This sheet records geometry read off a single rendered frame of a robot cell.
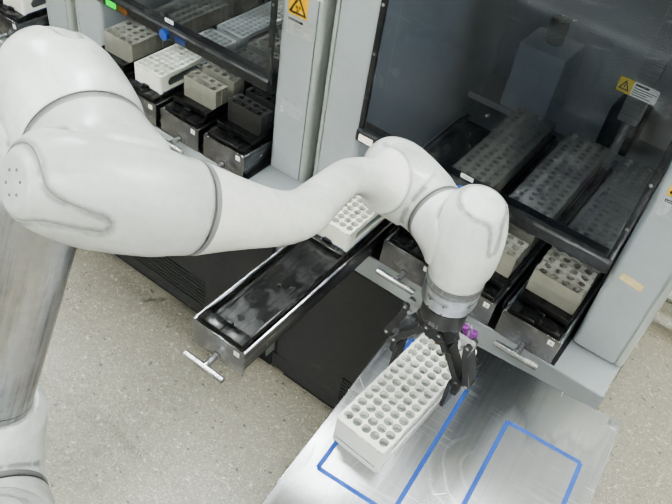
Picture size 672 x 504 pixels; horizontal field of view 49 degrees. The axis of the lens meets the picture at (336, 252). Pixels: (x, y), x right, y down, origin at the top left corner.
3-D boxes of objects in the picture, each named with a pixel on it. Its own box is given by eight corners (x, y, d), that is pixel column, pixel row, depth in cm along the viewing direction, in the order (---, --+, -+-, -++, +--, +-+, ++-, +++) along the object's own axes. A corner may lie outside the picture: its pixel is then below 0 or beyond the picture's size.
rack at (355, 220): (382, 175, 182) (386, 155, 178) (416, 194, 178) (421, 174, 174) (309, 234, 163) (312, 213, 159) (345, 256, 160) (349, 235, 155)
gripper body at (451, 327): (412, 297, 115) (401, 334, 122) (457, 327, 112) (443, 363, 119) (438, 273, 120) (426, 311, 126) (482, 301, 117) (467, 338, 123)
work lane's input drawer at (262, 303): (379, 186, 190) (385, 159, 183) (424, 211, 185) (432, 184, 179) (175, 353, 144) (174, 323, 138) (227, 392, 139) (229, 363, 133)
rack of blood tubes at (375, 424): (427, 341, 143) (434, 321, 139) (470, 371, 139) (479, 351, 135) (330, 437, 125) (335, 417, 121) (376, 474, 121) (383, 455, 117)
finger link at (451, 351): (446, 320, 122) (453, 320, 121) (463, 374, 126) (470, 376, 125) (433, 332, 119) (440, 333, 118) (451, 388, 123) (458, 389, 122)
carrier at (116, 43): (139, 63, 201) (138, 43, 197) (133, 65, 200) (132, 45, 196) (110, 46, 205) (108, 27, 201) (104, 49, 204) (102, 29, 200)
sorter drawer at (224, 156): (354, 64, 232) (358, 39, 226) (389, 82, 227) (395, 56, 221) (190, 163, 186) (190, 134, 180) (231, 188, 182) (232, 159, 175)
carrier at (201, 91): (221, 109, 190) (222, 89, 186) (216, 112, 189) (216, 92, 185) (188, 91, 194) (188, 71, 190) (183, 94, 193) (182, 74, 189)
